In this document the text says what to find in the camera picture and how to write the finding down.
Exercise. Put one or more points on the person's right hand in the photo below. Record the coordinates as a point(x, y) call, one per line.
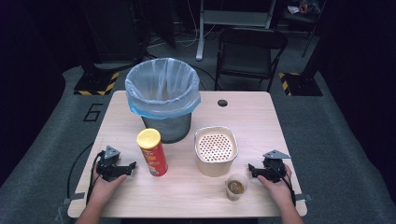
point(278, 191)

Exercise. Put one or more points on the white metal desk frame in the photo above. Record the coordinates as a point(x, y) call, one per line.
point(232, 18)

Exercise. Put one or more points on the beige container with perforated lid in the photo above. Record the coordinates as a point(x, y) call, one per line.
point(213, 169)

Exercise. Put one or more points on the black stand base hazard stripes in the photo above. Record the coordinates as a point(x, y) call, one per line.
point(300, 84)
point(95, 84)

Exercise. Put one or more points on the person's left hand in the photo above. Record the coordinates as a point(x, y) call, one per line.
point(106, 189)

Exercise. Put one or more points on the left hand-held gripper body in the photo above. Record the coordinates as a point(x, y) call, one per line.
point(107, 168)

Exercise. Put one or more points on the red chips can yellow lid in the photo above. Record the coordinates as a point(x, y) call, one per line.
point(154, 158)

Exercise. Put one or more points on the black mesh trash bin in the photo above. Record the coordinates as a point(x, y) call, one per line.
point(174, 129)

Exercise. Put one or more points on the black folding chair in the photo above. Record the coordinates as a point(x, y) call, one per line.
point(249, 56)

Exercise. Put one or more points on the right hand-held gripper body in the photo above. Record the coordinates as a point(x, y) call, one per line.
point(273, 169)

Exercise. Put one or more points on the clear plastic cup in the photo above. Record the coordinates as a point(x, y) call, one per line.
point(236, 188)

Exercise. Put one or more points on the grey metal table bracket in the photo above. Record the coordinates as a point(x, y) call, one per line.
point(303, 197)
point(74, 198)

